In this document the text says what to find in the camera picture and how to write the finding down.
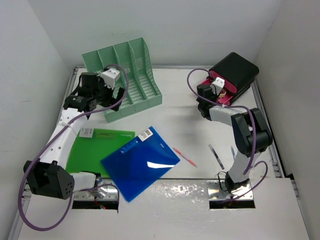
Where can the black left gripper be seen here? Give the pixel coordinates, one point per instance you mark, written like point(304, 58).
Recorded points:
point(100, 84)

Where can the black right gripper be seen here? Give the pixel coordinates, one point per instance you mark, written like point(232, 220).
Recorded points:
point(215, 96)

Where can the clear tape roll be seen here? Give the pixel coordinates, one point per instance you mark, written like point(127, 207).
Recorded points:
point(222, 94)

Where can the black pink drawer box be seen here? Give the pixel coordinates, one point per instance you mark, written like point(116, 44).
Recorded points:
point(238, 73)

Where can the purple clear pen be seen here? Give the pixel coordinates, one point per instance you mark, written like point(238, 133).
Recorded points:
point(216, 156)

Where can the red pen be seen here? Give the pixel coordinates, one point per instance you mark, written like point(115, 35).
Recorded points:
point(184, 157)

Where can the blue plastic folder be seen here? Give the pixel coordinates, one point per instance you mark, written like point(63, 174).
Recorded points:
point(139, 163)

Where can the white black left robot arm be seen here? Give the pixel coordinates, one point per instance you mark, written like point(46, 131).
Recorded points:
point(49, 177)

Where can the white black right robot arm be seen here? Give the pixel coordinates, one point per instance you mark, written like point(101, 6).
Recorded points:
point(251, 133)

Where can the green plastic folder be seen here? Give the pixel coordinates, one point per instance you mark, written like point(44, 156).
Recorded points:
point(93, 145)

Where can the blue clear pen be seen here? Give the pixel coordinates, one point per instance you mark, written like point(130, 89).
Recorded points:
point(233, 152)

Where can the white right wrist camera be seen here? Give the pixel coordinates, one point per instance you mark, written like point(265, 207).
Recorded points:
point(217, 85)

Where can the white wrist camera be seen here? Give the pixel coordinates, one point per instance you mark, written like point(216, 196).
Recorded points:
point(110, 77)
point(217, 85)

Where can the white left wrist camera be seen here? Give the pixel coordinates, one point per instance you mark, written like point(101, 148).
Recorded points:
point(110, 77)

